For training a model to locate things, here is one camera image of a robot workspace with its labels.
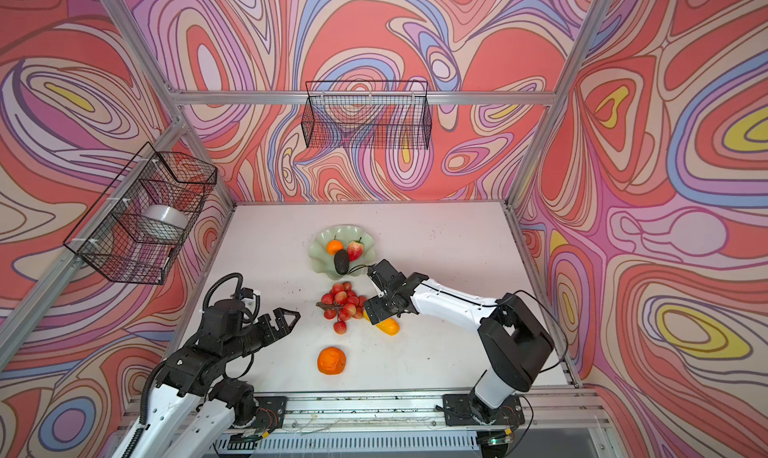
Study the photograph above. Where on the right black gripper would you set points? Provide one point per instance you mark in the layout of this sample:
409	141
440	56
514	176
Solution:
375	310

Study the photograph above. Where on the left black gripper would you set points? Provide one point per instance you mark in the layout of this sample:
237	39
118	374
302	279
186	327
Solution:
270	335

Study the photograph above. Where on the yellow fake corn cob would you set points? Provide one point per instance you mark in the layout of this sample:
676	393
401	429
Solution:
389	326

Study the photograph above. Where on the red fake grape bunch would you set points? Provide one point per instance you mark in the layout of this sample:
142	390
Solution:
342	304

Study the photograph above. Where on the red fake strawberry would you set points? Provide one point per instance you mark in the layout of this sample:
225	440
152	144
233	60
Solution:
355	249

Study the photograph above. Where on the dark green fake avocado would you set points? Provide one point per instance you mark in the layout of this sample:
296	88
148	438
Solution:
341	262

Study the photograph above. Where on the large fake orange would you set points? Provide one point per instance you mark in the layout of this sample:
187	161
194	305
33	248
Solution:
331	361

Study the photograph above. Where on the small fake orange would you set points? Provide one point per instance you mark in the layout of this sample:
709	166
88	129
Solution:
334	246

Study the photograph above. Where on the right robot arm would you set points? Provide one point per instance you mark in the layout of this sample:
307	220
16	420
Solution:
515	341

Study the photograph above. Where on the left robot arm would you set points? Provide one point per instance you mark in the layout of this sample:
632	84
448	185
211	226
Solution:
189	400

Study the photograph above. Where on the green wavy fruit bowl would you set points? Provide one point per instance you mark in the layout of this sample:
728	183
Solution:
323	263

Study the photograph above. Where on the white tape roll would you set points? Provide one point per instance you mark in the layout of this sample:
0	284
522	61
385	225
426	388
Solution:
163	223

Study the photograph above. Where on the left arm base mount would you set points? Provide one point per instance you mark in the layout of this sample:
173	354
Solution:
257	418

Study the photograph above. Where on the aluminium front rail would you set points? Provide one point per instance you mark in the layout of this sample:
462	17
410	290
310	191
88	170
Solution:
394	410

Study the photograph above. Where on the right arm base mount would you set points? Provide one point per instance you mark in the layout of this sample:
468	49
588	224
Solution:
469	410

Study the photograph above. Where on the black wire basket left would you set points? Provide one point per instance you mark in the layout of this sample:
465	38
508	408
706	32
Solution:
139	231

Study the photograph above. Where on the black wire basket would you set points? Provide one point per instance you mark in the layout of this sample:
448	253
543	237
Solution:
370	114
139	231

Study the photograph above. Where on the black wire basket back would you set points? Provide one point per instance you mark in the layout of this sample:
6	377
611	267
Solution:
370	114

